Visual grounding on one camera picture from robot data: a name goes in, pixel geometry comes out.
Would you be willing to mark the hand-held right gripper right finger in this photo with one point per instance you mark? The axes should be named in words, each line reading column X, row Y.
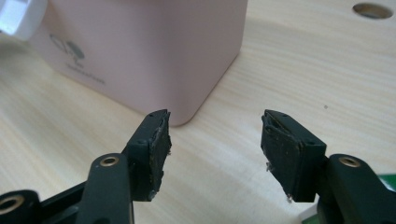
column 289, row 155

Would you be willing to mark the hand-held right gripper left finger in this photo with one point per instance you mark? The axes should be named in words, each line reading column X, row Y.
column 146, row 155

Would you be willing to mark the pink storage box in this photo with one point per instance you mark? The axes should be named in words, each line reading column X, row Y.
column 149, row 46

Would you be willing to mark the round table grommet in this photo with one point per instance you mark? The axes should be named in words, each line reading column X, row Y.
column 372, row 11

